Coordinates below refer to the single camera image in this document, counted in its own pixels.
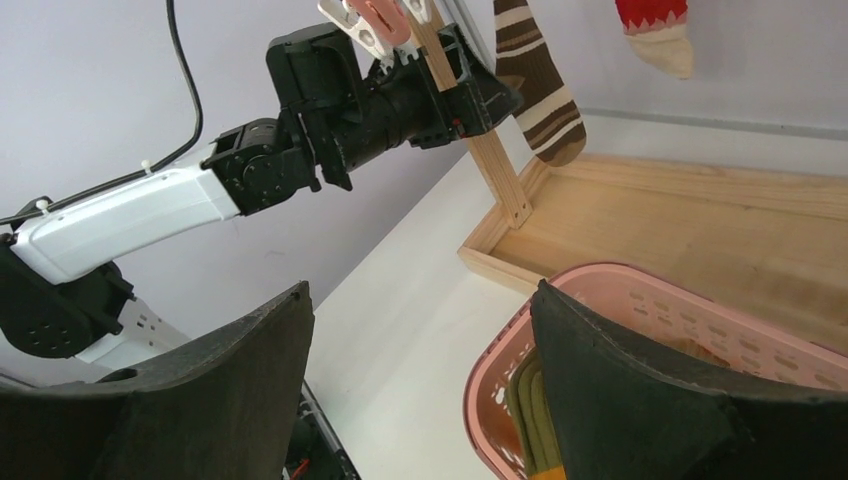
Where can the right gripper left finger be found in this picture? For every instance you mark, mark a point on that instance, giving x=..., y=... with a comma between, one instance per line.
x=221, y=406

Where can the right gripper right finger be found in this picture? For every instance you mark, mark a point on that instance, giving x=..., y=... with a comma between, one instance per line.
x=624, y=406

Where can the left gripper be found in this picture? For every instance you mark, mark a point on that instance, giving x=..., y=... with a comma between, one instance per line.
x=404, y=104

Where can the white plastic clip hanger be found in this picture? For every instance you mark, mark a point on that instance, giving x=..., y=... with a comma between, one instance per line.
x=381, y=27

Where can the olive orange striped sock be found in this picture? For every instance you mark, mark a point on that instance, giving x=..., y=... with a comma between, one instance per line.
x=528, y=406

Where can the brown white striped sock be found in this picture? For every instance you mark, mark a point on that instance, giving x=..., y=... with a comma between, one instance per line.
x=549, y=117

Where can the red sock with face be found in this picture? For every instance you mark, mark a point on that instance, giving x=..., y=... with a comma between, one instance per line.
x=656, y=31

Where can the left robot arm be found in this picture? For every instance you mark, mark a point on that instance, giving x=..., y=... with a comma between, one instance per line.
x=62, y=294

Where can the wooden hanger stand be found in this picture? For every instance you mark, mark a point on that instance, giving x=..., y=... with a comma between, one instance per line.
x=754, y=219

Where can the pink laundry basket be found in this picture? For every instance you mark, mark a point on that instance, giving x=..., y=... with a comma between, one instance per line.
x=654, y=308

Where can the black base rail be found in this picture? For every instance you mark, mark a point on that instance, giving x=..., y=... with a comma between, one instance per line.
x=315, y=451

